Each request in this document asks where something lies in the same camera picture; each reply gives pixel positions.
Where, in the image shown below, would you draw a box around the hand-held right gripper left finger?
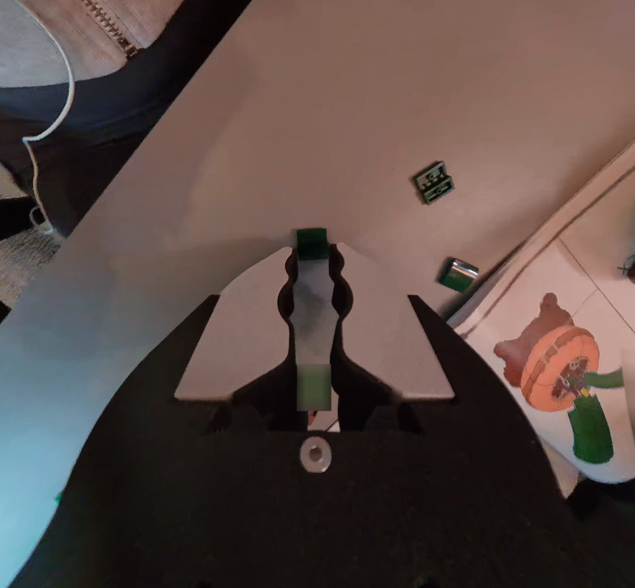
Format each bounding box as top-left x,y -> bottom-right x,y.
174,246 -> 308,432

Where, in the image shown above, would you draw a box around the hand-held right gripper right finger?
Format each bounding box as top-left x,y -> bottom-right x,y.
329,242 -> 455,432

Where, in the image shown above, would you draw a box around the dark green toy brick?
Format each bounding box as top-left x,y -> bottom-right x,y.
296,228 -> 329,262

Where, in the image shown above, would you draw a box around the dark green toy slope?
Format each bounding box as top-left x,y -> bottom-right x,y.
436,257 -> 480,294

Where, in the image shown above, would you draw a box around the instruction booklet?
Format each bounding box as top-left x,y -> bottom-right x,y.
445,139 -> 635,502

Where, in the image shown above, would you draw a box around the person's dark pants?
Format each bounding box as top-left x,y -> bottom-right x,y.
0,0 -> 288,251

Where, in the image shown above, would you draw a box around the person in beige hoodie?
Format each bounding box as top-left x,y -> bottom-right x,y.
0,0 -> 209,90

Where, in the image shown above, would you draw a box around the dark green toy bracket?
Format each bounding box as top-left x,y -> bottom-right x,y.
412,161 -> 455,207

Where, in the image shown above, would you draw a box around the white cord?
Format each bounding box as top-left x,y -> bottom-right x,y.
22,0 -> 76,234

